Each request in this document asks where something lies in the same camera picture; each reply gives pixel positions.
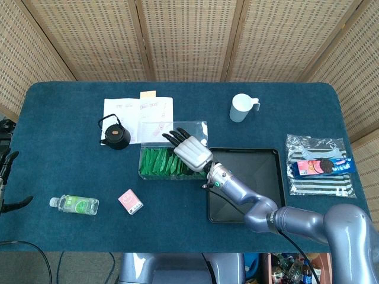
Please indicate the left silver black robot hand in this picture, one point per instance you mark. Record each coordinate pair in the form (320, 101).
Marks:
(10, 162)

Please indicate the striped cloth in plastic bag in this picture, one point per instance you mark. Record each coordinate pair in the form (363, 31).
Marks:
(314, 148)

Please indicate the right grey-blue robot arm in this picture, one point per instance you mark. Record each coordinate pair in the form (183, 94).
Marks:
(257, 207)

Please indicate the small pink white carton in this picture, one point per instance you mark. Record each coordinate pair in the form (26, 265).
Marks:
(130, 201)

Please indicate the bin of assorted items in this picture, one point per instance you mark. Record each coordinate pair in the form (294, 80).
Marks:
(290, 269)

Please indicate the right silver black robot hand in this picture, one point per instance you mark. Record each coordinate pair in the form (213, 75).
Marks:
(192, 154)

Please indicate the blue cookie package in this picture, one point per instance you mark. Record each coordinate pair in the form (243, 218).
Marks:
(325, 167)

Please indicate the orange sticky note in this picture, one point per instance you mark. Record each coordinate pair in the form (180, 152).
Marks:
(147, 94)

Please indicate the white printed paper sheet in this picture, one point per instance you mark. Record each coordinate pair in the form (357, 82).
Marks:
(154, 111)
(118, 108)

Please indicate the blue table cover cloth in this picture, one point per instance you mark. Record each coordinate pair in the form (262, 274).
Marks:
(74, 165)

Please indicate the clear bottle with green label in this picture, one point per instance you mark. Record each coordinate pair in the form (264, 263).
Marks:
(77, 204)

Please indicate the grey-blue robot torso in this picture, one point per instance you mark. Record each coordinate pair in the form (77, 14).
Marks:
(177, 269)

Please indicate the black device beside table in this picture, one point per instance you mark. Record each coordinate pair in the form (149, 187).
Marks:
(6, 139)

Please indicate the clear box of green packets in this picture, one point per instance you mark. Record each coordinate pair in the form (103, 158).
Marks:
(157, 131)

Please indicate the black square plastic tray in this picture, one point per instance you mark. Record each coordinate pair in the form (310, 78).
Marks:
(260, 165)

